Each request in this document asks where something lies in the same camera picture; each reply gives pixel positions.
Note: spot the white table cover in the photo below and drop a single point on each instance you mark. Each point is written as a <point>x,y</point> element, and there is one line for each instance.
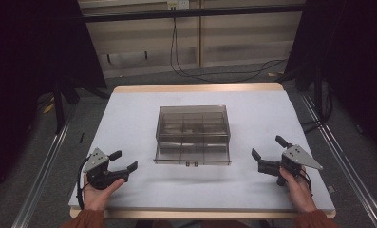
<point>129,126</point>

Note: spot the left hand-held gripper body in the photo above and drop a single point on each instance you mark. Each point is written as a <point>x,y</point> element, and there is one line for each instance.
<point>97,177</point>

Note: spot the wooden table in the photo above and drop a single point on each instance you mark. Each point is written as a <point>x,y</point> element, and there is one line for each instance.
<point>195,87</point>

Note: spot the black curtain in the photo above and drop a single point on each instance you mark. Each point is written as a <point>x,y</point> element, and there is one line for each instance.
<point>24,63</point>
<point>350,57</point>

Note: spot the person's left hand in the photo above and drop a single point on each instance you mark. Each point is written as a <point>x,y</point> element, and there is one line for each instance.
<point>94,198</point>

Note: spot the clear grey compartment box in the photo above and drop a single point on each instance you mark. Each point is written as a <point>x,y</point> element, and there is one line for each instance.
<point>192,133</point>

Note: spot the person's right hand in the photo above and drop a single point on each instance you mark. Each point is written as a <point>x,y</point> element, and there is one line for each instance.
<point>298,191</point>

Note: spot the wall power outlet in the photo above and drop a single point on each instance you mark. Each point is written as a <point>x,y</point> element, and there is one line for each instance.
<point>178,4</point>

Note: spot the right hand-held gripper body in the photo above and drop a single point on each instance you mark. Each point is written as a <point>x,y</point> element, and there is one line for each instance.
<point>295,156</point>

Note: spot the black horizontal bar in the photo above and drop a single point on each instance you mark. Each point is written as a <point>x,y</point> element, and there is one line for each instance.
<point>192,13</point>

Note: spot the metal floor rail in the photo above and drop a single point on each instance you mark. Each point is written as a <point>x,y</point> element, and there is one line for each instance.
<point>344,158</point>
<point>40,177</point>

